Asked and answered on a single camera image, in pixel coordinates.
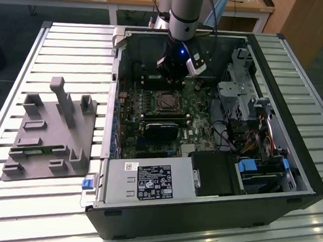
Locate metal socket cover frame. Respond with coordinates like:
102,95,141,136
154,89,184,114

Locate silver metal disk bay cage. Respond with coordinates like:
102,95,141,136
215,46,279,126

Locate yellow and red wires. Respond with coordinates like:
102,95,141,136
244,131,262,154

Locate brown wooden cabinet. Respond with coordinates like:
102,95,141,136
262,0,323,72

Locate green RAM stick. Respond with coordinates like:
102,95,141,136
24,144,65,158

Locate small silver chipset heatsink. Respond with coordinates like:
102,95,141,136
180,143,198,157

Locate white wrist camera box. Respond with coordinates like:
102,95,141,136
184,47,209,77

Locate silver power supply with label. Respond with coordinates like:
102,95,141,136
102,151,199,209

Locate grey parts rack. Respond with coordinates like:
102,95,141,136
0,73,100,188

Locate pale blue teach pendant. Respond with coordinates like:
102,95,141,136
203,0,230,29

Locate green motherboard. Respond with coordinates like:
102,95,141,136
112,74,222,165

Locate blue disk carrier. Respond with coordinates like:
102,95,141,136
236,158,259,177

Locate black graphics card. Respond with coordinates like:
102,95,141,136
143,121,180,145

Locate metal wire locking lever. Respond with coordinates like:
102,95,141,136
156,109,186,116
154,88,181,95

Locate black open PC case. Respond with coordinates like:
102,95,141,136
83,22,323,242

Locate black drive bay cover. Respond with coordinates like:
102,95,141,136
187,149,249,200

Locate blue plastic case latch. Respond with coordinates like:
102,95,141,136
81,176,97,191

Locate orange wire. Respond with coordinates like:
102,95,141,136
265,131,277,156

